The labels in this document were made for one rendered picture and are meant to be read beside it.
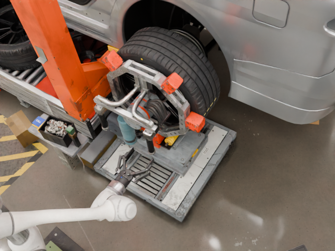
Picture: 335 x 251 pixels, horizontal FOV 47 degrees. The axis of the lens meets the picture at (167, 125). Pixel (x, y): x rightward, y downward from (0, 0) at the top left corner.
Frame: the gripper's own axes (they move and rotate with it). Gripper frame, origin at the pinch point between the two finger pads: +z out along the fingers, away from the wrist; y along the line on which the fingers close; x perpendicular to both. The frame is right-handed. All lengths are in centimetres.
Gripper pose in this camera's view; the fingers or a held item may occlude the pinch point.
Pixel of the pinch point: (142, 155)
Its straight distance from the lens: 210.1
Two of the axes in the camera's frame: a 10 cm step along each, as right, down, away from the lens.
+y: 8.3, 4.2, -3.6
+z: 5.5, -7.1, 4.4
